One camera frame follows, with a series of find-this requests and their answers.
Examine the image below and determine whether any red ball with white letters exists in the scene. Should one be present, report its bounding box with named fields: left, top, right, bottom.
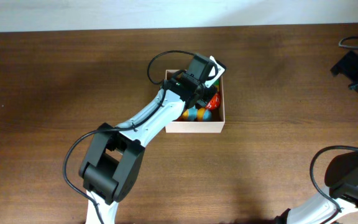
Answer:
left=205, top=93, right=222, bottom=110

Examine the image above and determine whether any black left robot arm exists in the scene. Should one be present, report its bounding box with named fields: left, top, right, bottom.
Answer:
left=78, top=54, right=226, bottom=223

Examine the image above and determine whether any beige cardboard box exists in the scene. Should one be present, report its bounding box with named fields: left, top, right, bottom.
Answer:
left=165, top=77, right=226, bottom=133

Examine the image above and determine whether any colourful puzzle cube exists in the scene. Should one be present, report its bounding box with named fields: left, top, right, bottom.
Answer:
left=213, top=79, right=220, bottom=92

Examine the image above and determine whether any blue orange toy figure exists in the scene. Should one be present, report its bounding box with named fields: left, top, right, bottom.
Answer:
left=176, top=107, right=213, bottom=122

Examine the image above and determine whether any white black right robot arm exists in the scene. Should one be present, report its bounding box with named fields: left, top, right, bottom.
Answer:
left=274, top=50, right=358, bottom=224

